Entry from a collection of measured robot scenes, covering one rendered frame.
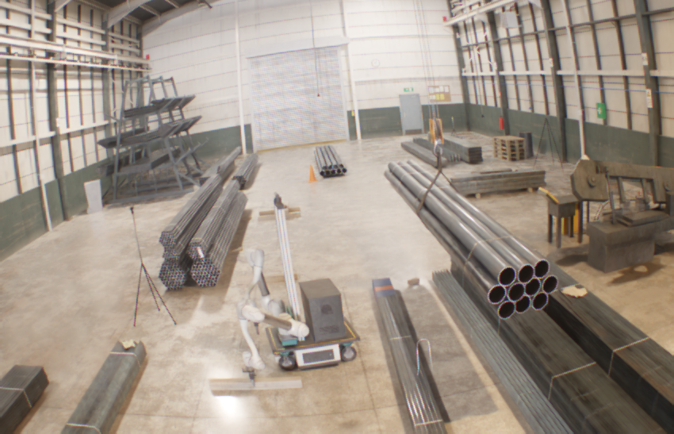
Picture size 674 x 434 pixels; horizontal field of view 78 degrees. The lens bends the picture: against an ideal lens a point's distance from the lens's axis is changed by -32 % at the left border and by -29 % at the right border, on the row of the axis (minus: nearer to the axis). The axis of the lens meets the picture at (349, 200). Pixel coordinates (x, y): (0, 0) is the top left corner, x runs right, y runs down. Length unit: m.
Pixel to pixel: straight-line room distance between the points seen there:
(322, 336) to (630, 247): 4.83
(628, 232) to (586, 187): 1.05
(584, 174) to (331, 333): 4.25
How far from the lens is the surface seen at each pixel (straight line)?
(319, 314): 5.74
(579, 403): 4.21
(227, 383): 5.66
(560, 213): 9.14
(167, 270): 9.02
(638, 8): 13.29
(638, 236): 8.25
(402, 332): 6.28
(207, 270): 8.92
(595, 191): 7.91
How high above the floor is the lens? 2.84
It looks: 11 degrees down
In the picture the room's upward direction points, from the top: 6 degrees counter-clockwise
